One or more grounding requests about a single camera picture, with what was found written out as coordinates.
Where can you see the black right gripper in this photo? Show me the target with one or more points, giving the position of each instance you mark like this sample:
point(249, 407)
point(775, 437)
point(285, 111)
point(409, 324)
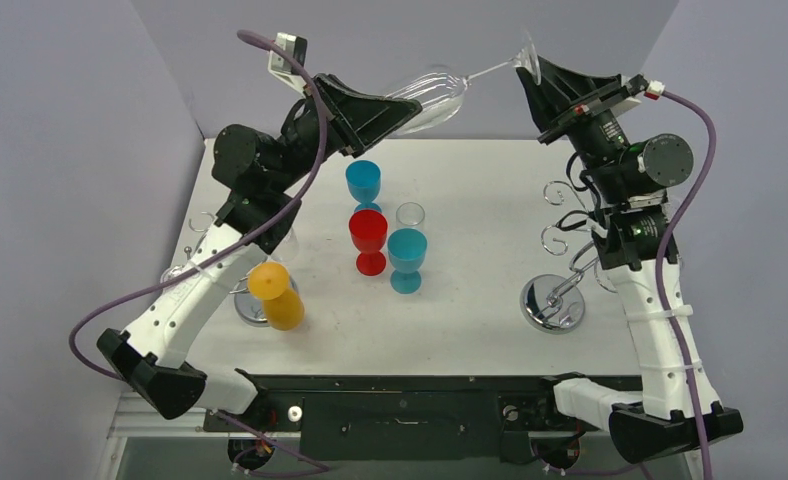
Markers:
point(586, 108)

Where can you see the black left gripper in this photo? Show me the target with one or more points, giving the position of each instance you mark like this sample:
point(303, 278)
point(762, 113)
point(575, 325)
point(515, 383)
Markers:
point(357, 120)

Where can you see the blue plastic wine glass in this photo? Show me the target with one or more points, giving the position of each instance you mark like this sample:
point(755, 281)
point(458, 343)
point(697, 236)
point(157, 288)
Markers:
point(363, 179)

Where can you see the clear patterned wine glass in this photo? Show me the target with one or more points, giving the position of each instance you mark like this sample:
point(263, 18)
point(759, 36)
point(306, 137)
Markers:
point(441, 91)

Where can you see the clear glass tumbler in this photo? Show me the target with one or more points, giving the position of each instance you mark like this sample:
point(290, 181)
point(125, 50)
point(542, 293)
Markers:
point(410, 215)

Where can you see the red plastic wine glass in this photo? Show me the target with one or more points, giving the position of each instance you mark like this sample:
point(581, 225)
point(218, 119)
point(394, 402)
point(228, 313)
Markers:
point(368, 229)

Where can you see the teal wine glass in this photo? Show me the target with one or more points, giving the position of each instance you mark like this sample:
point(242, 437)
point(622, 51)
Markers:
point(406, 251)

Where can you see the orange plastic wine glass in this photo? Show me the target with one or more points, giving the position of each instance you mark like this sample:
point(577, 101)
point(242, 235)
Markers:
point(270, 283)

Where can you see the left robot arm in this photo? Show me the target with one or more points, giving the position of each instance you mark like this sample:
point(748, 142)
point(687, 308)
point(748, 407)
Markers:
point(150, 354)

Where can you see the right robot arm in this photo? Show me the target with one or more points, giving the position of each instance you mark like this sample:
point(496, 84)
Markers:
point(678, 409)

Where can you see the chrome left wine glass rack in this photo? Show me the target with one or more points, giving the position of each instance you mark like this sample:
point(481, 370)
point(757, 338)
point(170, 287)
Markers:
point(200, 222)

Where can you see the chrome wine glass rack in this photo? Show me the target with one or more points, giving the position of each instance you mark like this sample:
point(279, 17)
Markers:
point(553, 303)
point(200, 222)

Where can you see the chrome right wine glass rack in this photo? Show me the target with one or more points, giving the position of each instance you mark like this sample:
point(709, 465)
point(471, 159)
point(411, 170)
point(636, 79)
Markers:
point(553, 303)

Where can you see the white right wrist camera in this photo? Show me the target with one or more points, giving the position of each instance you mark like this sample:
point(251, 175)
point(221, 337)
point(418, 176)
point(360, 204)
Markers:
point(635, 87)

